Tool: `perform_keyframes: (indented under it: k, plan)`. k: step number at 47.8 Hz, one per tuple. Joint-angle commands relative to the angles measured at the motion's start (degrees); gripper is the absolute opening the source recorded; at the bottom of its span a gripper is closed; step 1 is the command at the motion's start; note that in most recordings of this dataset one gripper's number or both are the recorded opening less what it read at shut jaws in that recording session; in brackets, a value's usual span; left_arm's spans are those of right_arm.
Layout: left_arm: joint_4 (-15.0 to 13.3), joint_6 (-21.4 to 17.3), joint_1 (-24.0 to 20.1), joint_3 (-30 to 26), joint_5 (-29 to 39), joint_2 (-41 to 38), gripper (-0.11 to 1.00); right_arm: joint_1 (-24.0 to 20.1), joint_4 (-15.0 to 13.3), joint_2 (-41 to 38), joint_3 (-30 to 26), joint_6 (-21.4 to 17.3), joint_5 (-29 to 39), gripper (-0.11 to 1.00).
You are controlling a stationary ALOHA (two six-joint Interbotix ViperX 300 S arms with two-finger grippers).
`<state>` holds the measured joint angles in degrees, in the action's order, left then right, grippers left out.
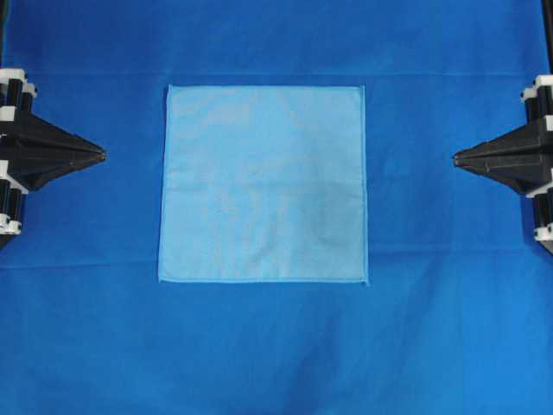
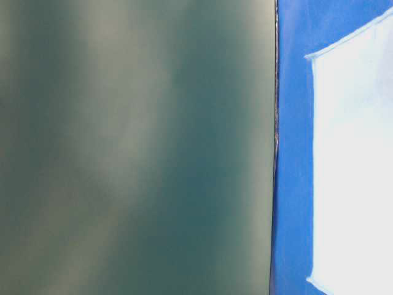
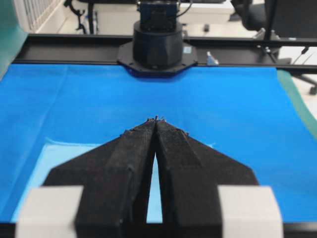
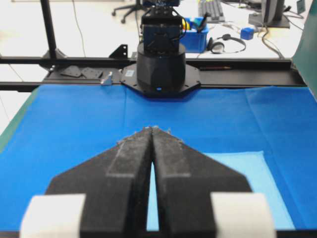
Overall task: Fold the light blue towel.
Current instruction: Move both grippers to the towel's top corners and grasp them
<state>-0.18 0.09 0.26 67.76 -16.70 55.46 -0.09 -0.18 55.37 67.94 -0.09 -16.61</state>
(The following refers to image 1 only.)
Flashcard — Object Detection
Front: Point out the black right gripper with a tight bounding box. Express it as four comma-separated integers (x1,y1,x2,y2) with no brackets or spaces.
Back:
454,74,552,240

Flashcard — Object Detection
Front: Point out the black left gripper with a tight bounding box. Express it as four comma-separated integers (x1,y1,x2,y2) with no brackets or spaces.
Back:
1,67,106,236

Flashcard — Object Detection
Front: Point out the light blue towel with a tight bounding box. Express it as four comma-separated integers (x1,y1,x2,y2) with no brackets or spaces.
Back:
158,86,369,284

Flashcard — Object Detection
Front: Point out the dark blue table cloth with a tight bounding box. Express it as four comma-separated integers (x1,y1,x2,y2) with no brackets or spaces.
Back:
1,1,552,414

